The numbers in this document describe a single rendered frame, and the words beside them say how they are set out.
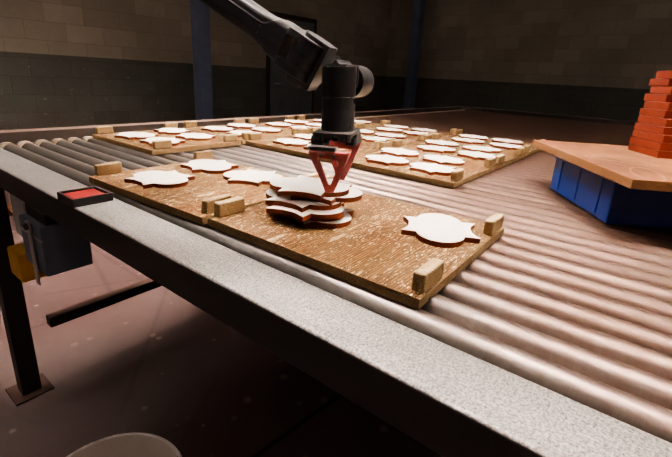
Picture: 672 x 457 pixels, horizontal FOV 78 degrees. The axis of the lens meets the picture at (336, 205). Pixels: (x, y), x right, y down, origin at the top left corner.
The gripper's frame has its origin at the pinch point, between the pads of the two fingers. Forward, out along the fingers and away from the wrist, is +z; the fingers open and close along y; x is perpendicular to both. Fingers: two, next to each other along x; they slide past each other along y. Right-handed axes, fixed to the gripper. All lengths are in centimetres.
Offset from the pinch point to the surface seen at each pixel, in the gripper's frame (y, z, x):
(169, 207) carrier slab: -4.5, 6.7, 30.8
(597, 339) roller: -24.9, 9.4, -36.0
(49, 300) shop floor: 84, 98, 166
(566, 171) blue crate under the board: 42, 3, -51
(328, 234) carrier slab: -8.6, 6.9, -0.9
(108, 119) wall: 398, 44, 385
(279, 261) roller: -16.9, 8.8, 4.6
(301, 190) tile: -4.4, 1.0, 5.0
